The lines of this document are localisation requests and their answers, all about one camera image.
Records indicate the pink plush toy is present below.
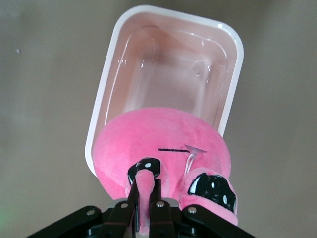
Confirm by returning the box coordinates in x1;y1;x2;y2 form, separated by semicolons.
91;107;239;235

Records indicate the brown table mat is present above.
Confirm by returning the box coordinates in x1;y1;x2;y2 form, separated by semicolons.
0;0;317;238

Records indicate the white plastic tray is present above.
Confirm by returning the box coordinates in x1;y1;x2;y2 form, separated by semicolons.
85;5;245;178

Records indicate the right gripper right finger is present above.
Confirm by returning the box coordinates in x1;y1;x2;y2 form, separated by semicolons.
149;179;257;238

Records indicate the clear suction cup hanger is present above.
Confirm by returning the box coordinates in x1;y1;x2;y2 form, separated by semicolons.
183;144;208;176

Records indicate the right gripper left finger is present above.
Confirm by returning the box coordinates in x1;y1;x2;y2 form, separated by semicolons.
27;178;140;238

